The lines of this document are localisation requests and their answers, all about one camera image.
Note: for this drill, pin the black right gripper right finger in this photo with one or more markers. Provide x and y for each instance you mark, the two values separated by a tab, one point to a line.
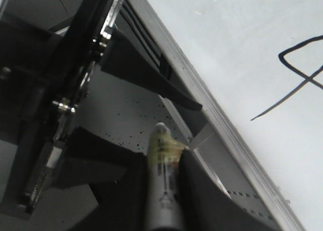
205	206

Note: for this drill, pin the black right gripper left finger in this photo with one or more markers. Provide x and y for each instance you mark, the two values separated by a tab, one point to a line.
120	58

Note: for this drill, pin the white black whiteboard marker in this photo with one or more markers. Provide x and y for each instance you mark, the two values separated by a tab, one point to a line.
163	210

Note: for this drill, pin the white whiteboard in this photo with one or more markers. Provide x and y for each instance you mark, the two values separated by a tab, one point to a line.
258	60

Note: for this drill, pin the white perforated metal panel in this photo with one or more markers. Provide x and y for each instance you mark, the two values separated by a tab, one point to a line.
212	154

